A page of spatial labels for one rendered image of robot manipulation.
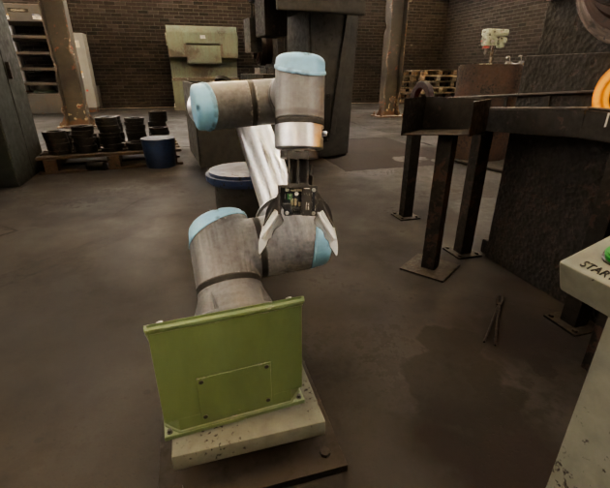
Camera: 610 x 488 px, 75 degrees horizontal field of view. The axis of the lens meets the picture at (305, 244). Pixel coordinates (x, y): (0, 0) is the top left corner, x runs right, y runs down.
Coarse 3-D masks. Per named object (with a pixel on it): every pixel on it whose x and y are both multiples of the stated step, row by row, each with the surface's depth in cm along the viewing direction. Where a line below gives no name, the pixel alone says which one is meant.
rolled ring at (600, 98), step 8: (608, 72) 118; (600, 80) 121; (608, 80) 119; (600, 88) 121; (608, 88) 120; (600, 96) 121; (608, 96) 122; (592, 104) 124; (600, 104) 122; (608, 104) 122
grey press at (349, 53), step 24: (264, 0) 338; (288, 0) 308; (312, 0) 315; (336, 0) 323; (360, 0) 331; (264, 24) 346; (288, 24) 388; (312, 24) 348; (336, 24) 357; (288, 48) 397; (312, 48) 356; (336, 48) 365; (336, 72) 373; (336, 96) 379; (336, 120) 388; (336, 144) 401
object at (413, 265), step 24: (408, 120) 158; (432, 120) 167; (456, 120) 161; (480, 120) 148; (456, 144) 157; (432, 192) 164; (432, 216) 167; (432, 240) 171; (408, 264) 180; (432, 264) 174; (456, 264) 180
